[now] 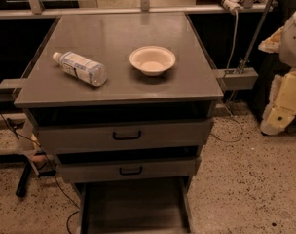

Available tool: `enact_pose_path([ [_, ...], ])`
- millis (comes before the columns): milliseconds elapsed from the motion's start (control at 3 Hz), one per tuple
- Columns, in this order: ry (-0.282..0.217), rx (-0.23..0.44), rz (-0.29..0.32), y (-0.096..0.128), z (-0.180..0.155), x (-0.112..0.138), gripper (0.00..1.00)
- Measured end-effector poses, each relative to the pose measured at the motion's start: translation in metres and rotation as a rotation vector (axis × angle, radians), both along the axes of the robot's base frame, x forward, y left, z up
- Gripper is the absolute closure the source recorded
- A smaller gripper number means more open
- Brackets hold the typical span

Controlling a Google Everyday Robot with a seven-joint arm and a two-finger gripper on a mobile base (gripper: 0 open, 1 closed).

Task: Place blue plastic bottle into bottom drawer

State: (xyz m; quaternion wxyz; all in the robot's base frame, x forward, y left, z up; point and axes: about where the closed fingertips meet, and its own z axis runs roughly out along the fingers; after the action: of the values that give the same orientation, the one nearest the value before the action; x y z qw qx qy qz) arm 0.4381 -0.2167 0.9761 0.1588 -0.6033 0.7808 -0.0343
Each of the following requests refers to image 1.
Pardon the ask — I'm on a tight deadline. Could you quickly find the clear plastic bottle blue label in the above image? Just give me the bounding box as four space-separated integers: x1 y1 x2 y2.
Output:
53 52 107 87

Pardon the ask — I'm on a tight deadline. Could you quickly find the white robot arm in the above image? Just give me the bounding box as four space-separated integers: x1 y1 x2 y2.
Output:
258 11 296 136

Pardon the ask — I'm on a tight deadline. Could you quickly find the grey drawer cabinet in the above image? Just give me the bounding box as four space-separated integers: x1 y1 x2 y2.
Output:
13 11 225 234

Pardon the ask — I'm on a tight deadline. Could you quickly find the top grey drawer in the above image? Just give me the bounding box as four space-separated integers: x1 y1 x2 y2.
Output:
35 119 213 154

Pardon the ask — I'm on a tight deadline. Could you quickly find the middle grey drawer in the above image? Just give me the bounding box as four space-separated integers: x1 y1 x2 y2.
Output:
58 157 201 183

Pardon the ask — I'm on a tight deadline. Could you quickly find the open bottom grey drawer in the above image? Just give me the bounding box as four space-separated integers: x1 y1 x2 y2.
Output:
76 177 193 234

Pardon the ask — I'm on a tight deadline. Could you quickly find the white paper bowl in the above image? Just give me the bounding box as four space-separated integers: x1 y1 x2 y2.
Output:
129 46 176 76

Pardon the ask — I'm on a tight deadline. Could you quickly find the black table leg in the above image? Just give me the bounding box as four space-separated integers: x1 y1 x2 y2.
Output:
16 163 31 198

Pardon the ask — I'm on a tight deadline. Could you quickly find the grey metal side bracket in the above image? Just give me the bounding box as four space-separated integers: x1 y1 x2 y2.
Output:
213 68 258 91

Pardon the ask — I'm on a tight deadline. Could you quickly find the black floor cable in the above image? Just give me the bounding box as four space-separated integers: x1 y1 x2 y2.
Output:
0 95 81 234

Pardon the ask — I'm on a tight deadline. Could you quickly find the white power cable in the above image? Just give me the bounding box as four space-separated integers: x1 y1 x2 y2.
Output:
209 9 245 144

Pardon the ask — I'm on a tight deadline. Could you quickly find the grey metal rail frame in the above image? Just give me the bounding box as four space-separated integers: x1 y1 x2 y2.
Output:
0 0 278 20

